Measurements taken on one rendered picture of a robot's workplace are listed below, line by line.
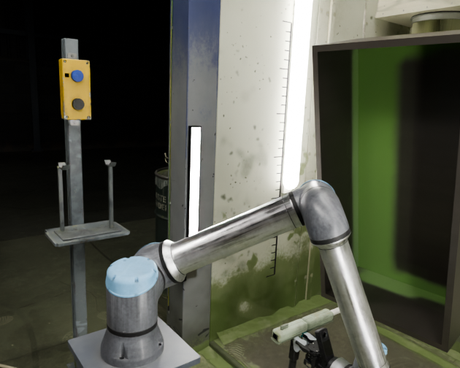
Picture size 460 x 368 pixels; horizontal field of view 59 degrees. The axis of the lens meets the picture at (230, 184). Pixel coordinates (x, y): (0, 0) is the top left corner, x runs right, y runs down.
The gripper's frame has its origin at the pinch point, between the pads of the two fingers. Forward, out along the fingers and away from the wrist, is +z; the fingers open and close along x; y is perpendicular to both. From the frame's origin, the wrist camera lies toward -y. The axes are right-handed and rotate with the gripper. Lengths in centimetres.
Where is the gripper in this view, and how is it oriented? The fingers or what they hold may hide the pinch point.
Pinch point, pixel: (296, 332)
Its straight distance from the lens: 173.8
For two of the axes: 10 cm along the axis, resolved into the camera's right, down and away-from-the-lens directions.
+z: -6.0, -2.7, 7.5
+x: 8.0, -1.2, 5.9
